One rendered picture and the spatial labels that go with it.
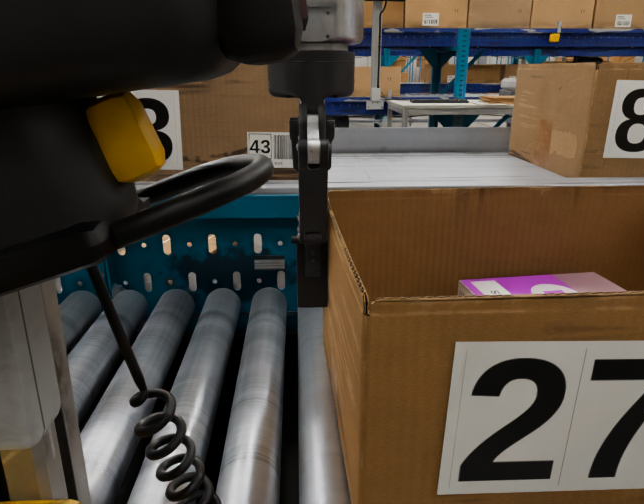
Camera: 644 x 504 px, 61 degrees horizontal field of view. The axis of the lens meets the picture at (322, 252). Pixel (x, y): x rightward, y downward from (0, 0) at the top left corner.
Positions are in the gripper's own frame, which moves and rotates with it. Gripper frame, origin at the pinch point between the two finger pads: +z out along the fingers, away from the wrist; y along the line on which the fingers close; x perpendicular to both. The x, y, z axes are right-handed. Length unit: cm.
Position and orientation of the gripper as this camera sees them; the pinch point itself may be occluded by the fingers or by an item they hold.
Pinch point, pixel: (312, 271)
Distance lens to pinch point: 53.3
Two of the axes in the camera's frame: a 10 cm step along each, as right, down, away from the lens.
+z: 0.0, 9.5, 3.2
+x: 10.0, -0.1, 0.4
